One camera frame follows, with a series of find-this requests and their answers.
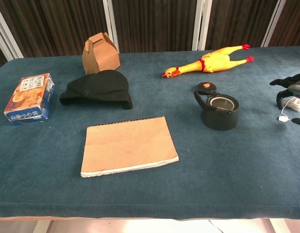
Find blue table cloth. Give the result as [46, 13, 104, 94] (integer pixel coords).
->
[0, 46, 300, 220]

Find black fabric hat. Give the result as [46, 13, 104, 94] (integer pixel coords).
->
[59, 69, 133, 110]

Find small black round object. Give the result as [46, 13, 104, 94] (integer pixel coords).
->
[194, 88, 240, 131]

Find round black lid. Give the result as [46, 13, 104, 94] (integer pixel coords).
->
[197, 82, 216, 94]

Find brown paper gable box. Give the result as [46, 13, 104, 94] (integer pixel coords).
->
[82, 32, 121, 75]

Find yellow rubber chicken toy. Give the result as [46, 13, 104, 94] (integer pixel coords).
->
[161, 43, 255, 79]

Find white tea bag with string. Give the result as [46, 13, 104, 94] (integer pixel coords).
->
[277, 95, 300, 122]

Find white partition post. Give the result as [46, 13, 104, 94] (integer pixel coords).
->
[192, 0, 212, 50]
[0, 0, 24, 63]
[260, 0, 285, 48]
[102, 0, 120, 53]

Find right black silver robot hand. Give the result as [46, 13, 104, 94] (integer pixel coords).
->
[269, 73, 300, 126]

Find brown spiral notebook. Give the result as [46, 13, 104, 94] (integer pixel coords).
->
[80, 116, 179, 178]

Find blue cookie box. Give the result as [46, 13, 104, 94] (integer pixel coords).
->
[3, 73, 55, 126]

